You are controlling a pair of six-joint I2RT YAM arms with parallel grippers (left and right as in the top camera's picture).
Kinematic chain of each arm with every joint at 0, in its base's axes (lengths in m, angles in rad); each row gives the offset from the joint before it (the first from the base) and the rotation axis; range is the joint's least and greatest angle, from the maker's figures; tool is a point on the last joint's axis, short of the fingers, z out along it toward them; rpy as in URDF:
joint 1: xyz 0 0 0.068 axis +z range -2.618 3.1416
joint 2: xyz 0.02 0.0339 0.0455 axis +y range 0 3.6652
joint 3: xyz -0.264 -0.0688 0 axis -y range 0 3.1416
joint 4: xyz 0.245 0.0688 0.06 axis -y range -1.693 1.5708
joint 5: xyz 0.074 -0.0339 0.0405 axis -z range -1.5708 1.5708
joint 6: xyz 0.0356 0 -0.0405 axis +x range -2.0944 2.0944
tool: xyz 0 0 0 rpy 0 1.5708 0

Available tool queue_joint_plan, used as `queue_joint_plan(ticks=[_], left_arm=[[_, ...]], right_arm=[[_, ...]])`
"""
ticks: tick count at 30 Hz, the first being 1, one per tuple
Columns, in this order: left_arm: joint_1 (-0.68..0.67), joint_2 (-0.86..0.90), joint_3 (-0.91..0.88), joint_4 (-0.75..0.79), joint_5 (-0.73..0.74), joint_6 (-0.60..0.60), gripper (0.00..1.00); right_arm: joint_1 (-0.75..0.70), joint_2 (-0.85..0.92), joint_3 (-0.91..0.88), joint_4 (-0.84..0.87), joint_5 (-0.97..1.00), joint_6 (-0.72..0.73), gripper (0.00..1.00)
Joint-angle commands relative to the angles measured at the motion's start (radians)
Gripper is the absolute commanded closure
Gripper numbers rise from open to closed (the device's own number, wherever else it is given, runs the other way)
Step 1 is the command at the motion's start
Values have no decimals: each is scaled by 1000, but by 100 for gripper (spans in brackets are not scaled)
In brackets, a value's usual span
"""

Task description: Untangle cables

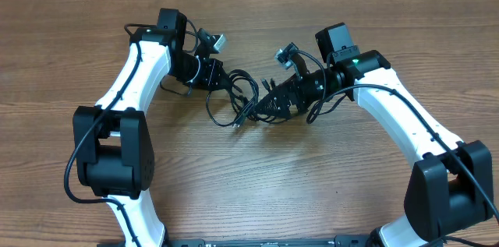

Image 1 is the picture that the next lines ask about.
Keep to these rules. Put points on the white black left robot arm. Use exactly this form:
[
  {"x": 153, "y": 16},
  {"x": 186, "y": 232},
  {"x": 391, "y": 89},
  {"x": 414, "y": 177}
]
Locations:
[{"x": 113, "y": 159}]

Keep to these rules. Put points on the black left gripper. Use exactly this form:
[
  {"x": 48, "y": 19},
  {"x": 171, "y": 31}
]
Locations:
[{"x": 212, "y": 67}]

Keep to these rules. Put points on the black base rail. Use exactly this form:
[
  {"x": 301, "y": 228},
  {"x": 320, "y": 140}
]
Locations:
[{"x": 253, "y": 243}]

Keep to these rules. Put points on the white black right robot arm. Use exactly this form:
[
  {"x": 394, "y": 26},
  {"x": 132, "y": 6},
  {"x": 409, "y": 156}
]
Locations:
[{"x": 451, "y": 182}]

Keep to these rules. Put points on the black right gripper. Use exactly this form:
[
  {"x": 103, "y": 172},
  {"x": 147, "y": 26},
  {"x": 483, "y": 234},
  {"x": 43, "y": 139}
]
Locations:
[{"x": 283, "y": 94}]

